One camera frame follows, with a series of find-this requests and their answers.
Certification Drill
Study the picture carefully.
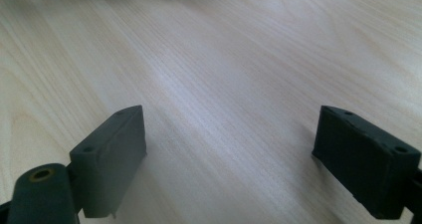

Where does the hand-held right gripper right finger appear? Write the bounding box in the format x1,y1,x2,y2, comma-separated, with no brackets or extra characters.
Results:
312,105,422,220

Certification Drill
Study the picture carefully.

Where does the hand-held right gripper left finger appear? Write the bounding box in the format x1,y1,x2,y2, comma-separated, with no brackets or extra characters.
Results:
69,105,147,219

